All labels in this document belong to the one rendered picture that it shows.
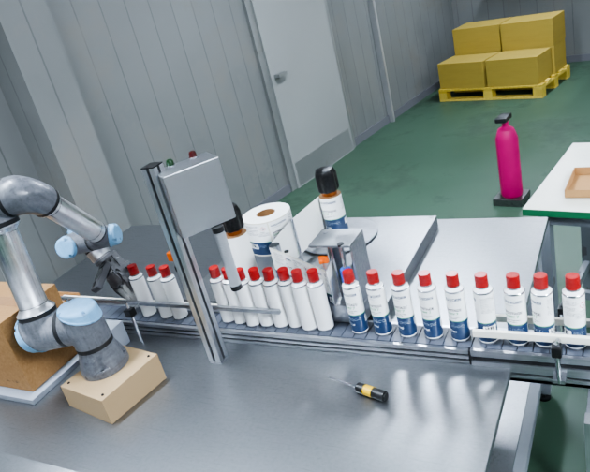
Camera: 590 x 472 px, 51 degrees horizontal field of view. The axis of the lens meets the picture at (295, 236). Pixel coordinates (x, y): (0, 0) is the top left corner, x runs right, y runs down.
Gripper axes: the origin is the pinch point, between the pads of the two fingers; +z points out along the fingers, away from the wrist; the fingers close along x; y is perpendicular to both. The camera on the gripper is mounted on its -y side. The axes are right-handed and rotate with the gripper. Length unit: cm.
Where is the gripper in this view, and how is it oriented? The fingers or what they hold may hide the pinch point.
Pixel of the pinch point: (135, 302)
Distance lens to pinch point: 233.4
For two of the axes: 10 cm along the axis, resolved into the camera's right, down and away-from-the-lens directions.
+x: -6.4, 4.5, 6.2
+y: 4.3, -4.6, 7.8
